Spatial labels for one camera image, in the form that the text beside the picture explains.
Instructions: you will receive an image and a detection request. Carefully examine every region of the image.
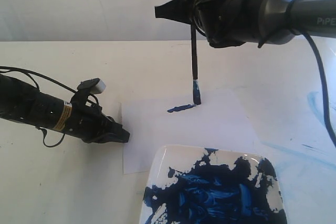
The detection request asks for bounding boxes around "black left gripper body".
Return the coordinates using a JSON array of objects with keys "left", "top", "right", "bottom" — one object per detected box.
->
[{"left": 31, "top": 92, "right": 110, "bottom": 143}]

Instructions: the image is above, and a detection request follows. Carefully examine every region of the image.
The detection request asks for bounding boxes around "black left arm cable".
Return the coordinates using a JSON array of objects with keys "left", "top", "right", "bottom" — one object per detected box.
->
[{"left": 0, "top": 66, "right": 106, "bottom": 148}]

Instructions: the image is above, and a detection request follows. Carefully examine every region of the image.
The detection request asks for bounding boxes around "white plate with blue paint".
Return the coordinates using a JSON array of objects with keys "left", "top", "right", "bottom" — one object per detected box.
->
[{"left": 139, "top": 145, "right": 287, "bottom": 223}]

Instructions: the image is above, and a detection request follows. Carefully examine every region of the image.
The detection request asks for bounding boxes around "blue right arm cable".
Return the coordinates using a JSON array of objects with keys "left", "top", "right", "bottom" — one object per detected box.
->
[{"left": 304, "top": 31, "right": 336, "bottom": 148}]

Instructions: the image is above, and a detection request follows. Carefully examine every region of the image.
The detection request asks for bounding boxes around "black paintbrush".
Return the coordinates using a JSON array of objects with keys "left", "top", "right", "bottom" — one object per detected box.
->
[{"left": 191, "top": 24, "right": 201, "bottom": 105}]

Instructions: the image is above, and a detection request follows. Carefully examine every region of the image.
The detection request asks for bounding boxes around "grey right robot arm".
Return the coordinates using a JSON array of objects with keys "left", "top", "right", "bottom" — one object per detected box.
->
[{"left": 154, "top": 0, "right": 335, "bottom": 48}]

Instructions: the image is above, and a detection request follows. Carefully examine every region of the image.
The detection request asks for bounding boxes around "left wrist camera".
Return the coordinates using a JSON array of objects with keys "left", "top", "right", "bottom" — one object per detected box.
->
[{"left": 77, "top": 78, "right": 106, "bottom": 95}]

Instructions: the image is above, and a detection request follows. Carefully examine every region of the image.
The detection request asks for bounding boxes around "white paper sheet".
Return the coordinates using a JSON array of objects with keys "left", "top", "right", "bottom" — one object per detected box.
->
[{"left": 121, "top": 90, "right": 257, "bottom": 174}]

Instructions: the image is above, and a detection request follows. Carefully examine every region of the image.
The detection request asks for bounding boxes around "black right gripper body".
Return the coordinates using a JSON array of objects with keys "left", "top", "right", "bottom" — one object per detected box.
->
[{"left": 194, "top": 0, "right": 264, "bottom": 48}]

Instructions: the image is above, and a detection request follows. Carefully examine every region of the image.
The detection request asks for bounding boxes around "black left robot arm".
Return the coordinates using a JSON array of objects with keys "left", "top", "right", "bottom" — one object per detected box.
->
[{"left": 1, "top": 75, "right": 130, "bottom": 144}]

